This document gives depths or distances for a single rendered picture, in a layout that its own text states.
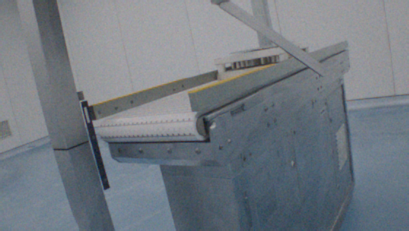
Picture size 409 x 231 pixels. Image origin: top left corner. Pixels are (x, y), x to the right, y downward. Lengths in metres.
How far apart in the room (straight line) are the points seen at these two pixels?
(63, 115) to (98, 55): 4.90
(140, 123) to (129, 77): 4.59
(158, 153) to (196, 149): 0.10
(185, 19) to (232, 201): 3.98
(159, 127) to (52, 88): 0.24
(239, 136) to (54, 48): 0.41
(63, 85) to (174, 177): 0.33
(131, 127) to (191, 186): 0.21
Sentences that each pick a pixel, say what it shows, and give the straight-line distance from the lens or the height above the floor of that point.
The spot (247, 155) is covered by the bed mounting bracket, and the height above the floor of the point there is 0.66.
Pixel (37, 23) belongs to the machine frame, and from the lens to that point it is 0.71.
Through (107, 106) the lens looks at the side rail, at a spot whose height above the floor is 0.83.
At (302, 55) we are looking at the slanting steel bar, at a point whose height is 0.85.
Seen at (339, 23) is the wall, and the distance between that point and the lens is 4.00.
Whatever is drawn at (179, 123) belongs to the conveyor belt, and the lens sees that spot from 0.57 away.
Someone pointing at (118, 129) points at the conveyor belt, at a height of 0.79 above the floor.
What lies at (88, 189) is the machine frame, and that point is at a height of 0.67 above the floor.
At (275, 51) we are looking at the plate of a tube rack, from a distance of 0.99.
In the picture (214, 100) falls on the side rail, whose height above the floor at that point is 0.82.
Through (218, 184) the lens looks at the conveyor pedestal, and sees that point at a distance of 0.73.
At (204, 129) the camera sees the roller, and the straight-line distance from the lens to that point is 0.57.
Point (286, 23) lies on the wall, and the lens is 4.09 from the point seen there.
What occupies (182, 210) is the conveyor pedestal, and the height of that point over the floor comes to 0.54.
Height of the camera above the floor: 0.89
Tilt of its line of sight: 9 degrees down
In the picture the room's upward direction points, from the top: 12 degrees counter-clockwise
